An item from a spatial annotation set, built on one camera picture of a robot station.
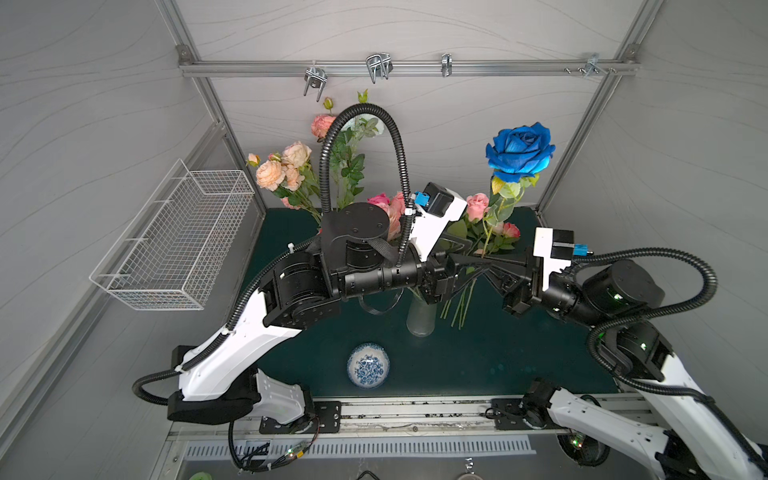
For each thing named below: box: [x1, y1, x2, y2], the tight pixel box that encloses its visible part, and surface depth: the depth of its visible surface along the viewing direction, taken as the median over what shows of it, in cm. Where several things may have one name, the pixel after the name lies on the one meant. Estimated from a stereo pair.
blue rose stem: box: [481, 122, 556, 258], surface depth 33 cm
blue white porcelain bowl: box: [347, 343, 391, 389], surface depth 82 cm
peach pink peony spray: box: [246, 114, 337, 223], surface depth 75 cm
